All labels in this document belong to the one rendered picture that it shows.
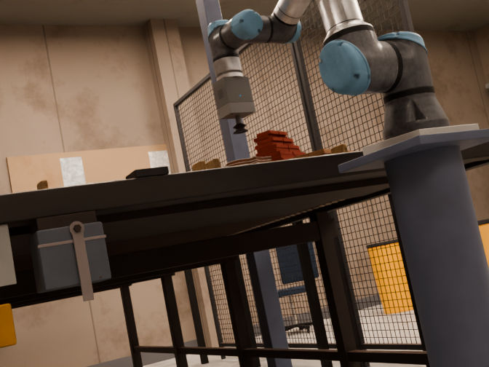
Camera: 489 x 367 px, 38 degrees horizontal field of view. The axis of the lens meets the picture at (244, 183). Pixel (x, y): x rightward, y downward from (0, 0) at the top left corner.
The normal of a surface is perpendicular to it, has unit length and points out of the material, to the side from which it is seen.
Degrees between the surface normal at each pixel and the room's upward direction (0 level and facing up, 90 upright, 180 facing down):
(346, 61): 98
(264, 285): 90
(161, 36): 90
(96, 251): 90
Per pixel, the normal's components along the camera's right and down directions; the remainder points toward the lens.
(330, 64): -0.79, 0.23
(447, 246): -0.17, -0.09
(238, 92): 0.54, -0.22
